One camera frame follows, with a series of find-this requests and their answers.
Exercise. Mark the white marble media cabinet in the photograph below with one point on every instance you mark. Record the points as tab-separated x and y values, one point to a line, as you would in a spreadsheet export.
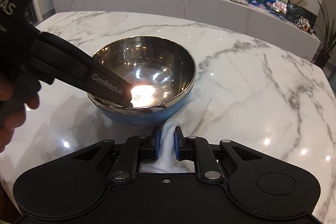
183	6

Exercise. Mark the small photo print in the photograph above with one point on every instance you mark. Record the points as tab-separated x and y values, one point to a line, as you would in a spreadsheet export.
278	7

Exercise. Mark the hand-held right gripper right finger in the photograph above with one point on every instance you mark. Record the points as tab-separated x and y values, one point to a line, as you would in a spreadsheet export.
179	144

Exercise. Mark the dark glass jar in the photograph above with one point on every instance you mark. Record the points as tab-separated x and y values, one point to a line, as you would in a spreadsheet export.
292	12

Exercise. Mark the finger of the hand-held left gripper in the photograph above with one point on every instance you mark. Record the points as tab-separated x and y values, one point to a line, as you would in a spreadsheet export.
68	48

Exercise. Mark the steel bowl with blue outside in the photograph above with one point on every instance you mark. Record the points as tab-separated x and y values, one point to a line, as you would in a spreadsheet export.
157	64

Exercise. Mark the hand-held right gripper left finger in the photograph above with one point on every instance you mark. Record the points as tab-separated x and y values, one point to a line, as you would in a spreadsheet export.
156	144

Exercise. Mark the person's left hand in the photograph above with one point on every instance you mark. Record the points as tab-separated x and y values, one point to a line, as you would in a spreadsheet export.
32	103

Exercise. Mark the potted green plant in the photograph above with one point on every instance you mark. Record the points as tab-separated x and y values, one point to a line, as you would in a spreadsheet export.
321	58

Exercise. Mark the black and white cow toys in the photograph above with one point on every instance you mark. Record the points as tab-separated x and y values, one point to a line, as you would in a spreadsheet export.
304	26

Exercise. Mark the white cloth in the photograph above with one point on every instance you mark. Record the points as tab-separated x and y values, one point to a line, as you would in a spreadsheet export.
166	142

